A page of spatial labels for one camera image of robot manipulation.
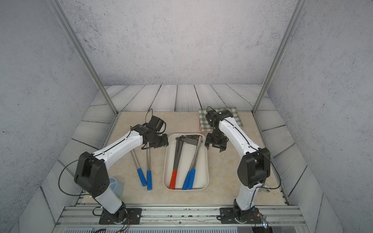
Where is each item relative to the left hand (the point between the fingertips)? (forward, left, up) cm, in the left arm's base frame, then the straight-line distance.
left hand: (169, 144), depth 87 cm
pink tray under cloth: (+20, -20, -12) cm, 31 cm away
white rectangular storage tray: (-1, -10, -11) cm, 15 cm away
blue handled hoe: (+8, -16, -8) cm, 19 cm away
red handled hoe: (+7, -5, -10) cm, 13 cm away
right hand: (-6, -25, +4) cm, 26 cm away
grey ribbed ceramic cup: (-32, -37, +21) cm, 53 cm away
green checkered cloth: (+24, -23, -11) cm, 35 cm away
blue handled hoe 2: (-14, -13, -9) cm, 21 cm away
